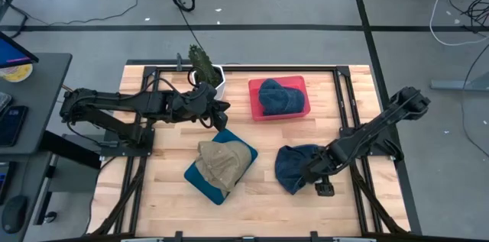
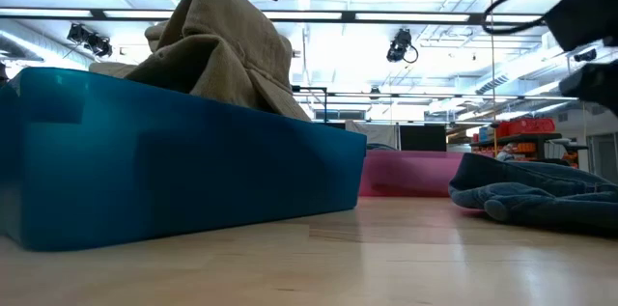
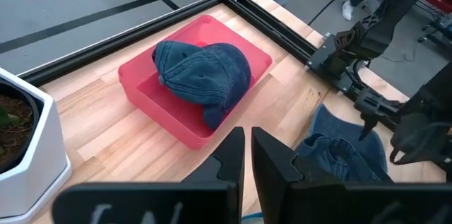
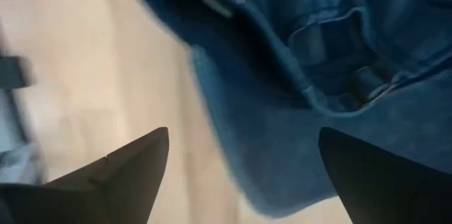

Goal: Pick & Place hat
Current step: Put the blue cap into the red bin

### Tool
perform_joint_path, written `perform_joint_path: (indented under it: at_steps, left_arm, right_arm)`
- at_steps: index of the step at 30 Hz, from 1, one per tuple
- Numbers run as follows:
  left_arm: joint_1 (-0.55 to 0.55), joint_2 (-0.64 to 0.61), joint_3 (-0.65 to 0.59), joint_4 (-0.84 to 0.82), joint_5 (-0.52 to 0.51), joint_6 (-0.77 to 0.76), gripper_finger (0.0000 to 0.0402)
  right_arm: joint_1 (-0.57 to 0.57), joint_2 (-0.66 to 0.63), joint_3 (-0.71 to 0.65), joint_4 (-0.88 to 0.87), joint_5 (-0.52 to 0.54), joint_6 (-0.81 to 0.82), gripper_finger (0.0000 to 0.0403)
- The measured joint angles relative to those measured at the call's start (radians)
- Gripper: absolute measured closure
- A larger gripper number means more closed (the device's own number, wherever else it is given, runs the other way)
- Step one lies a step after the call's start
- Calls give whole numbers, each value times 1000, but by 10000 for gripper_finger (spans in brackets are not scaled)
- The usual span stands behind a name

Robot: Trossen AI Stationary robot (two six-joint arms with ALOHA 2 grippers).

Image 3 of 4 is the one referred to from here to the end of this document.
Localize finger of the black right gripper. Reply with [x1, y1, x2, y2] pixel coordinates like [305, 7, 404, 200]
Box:
[355, 88, 402, 141]

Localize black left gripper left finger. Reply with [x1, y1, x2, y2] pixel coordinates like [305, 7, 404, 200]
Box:
[52, 126, 246, 224]

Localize white hexagonal planter pot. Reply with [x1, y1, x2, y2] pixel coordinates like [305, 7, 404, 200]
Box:
[0, 67, 73, 224]

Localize person's shoe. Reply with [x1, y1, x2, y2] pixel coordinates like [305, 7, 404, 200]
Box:
[341, 0, 355, 22]

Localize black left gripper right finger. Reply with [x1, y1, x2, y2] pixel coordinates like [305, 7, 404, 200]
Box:
[251, 126, 452, 224]

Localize green cactus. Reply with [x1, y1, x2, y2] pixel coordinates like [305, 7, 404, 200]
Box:
[0, 105, 17, 129]

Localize blue denim baseball cap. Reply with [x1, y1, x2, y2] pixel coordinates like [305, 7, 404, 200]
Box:
[295, 102, 393, 184]
[151, 40, 252, 131]

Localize pink plastic bin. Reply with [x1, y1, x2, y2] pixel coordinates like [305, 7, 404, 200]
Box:
[117, 14, 273, 151]

